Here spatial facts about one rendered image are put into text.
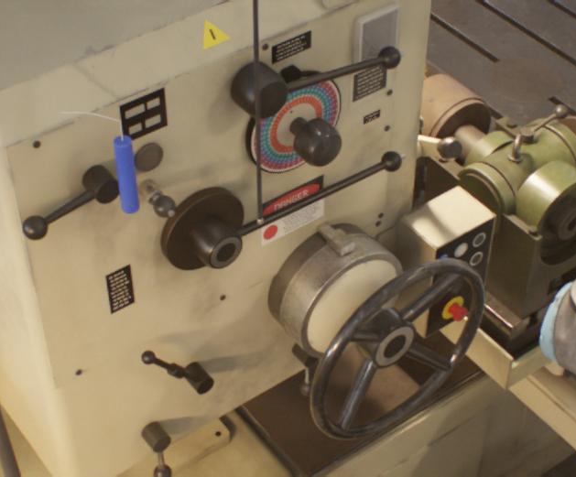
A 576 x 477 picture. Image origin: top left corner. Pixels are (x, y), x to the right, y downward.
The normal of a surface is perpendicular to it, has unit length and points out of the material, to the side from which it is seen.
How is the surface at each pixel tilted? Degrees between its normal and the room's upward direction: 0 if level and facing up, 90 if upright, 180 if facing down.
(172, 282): 90
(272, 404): 0
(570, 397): 0
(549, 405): 90
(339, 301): 67
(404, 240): 90
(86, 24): 0
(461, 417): 90
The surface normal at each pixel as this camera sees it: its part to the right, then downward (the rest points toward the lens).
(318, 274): -0.41, -0.41
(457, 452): 0.59, 0.56
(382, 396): 0.00, -0.72
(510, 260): -0.80, 0.41
